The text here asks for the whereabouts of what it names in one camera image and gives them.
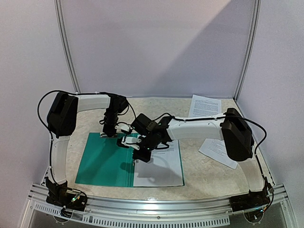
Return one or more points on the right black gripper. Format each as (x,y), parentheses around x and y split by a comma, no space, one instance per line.
(141,156)

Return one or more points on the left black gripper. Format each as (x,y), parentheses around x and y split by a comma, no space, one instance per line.
(106,130)

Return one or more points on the folder cover metal clip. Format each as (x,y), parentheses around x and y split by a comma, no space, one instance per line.
(103,135)

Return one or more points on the printed paper sheet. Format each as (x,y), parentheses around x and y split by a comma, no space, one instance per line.
(216,150)
(163,170)
(203,106)

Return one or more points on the green file folder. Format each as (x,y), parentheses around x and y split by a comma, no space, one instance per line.
(105,164)

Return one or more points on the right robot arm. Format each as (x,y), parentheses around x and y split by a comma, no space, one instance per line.
(229,127)

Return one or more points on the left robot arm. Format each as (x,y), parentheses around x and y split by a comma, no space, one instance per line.
(61,123)

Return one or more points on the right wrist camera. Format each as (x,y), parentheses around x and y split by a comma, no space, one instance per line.
(127,141)

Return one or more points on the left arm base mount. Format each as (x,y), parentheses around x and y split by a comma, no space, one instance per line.
(65,197)

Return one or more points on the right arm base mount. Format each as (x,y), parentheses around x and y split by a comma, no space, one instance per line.
(250,200)

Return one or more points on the left aluminium frame post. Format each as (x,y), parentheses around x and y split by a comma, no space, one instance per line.
(65,45)

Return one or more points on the aluminium frame post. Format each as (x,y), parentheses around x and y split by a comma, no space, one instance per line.
(65,45)
(249,49)

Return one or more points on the aluminium front rail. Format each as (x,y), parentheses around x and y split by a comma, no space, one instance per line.
(119,213)

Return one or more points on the right aluminium frame post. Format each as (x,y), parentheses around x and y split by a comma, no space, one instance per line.
(249,49)

